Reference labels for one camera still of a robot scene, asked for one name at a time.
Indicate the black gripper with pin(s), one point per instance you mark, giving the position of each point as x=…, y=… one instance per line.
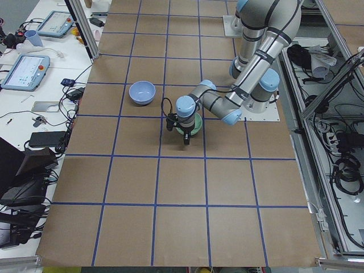
x=186, y=131

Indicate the green ceramic bowl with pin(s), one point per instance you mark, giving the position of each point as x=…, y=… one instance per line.
x=197, y=127

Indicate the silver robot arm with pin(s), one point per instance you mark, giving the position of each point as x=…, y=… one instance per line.
x=268, y=27

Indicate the blue ceramic bowl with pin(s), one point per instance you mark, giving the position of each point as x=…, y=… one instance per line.
x=142, y=92

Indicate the black power adapter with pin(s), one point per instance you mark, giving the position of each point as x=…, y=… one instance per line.
x=76, y=94

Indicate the white phone case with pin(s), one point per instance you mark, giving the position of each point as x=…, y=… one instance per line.
x=45, y=107

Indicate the near teach pendant tablet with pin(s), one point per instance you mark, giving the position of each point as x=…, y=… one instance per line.
x=27, y=73

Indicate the teach pendant tablet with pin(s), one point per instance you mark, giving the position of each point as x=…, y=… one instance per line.
x=56, y=24
x=27, y=73

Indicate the far teach pendant tablet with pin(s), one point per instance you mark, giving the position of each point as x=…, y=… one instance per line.
x=56, y=24

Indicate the blue plastic cup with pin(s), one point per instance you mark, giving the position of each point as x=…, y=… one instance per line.
x=33, y=37

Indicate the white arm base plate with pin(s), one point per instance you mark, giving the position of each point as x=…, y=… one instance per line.
x=260, y=111
x=233, y=27

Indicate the aluminium frame post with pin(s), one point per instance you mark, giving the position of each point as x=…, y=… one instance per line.
x=77, y=13

